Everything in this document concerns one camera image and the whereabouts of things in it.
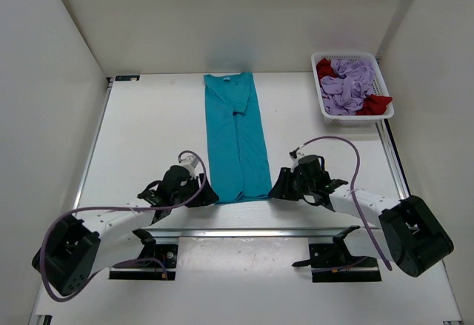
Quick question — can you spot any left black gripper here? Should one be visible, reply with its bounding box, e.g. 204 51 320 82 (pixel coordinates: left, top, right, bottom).
171 172 219 207

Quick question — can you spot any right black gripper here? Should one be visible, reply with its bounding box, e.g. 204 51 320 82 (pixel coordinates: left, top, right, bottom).
269 168 316 202

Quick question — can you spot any teal t shirt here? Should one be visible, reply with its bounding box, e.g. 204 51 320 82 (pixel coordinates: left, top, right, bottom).
204 73 272 204

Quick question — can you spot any lilac t shirt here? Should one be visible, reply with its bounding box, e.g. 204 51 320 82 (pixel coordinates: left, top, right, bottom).
318 58 377 117

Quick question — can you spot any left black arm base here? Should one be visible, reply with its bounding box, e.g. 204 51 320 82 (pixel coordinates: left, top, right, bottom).
109 229 178 281

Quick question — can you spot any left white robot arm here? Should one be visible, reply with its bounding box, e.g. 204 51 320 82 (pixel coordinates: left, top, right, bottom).
32 165 219 298

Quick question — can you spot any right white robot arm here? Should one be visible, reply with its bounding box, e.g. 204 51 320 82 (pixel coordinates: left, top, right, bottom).
269 155 454 277

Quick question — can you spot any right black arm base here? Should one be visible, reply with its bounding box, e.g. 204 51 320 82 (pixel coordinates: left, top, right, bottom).
292 226 381 283

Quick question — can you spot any red t shirt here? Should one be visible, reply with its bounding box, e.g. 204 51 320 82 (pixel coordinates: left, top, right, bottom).
315 57 393 117

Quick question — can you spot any white plastic basket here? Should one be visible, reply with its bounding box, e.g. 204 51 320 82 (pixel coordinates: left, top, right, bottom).
311 52 394 126

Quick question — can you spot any dark label sticker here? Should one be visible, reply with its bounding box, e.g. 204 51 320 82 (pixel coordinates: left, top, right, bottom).
114 75 140 81

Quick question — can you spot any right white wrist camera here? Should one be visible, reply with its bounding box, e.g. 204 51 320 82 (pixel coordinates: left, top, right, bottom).
289 149 304 171

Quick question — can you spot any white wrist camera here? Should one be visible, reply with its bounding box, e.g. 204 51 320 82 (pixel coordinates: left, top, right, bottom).
289 149 304 171
178 155 198 178

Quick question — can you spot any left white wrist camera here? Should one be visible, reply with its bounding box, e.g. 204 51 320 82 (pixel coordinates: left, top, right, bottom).
178 155 198 178

